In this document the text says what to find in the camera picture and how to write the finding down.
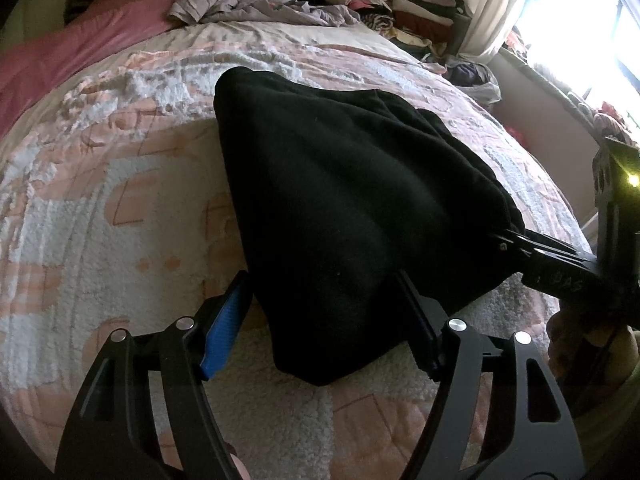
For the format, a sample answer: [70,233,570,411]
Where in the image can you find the pink and white patterned blanket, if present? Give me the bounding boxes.
[0,42,591,480]

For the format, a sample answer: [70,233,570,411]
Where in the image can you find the plastic bag with dark clothes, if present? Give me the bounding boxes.
[445,57,501,106]

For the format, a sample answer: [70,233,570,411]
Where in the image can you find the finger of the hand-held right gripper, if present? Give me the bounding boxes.
[492,239,541,275]
[500,227,596,260]

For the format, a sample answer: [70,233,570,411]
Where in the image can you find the pink duvet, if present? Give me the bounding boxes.
[0,0,201,136]

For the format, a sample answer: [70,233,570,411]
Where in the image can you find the beige bed sheet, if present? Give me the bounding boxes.
[0,19,441,161]

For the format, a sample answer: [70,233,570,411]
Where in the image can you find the black garment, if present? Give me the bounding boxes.
[212,66,526,387]

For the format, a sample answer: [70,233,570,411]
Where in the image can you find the cream curtain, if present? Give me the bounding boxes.
[457,0,551,56]

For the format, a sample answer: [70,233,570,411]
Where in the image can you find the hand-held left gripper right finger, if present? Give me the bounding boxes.
[395,269,586,480]

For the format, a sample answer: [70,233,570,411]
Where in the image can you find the window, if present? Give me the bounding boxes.
[515,0,640,126]

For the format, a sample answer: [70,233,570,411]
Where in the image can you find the stack of folded clothes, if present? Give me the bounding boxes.
[320,0,473,61]

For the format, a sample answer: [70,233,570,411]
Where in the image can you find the cluttered window sill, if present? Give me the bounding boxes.
[500,35,640,148]

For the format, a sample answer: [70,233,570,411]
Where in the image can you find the person's left hand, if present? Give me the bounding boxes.
[222,442,252,480]

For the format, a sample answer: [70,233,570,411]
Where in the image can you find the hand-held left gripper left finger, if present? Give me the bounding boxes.
[55,270,253,480]

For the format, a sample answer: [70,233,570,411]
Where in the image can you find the person's right hand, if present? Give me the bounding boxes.
[547,307,640,417]

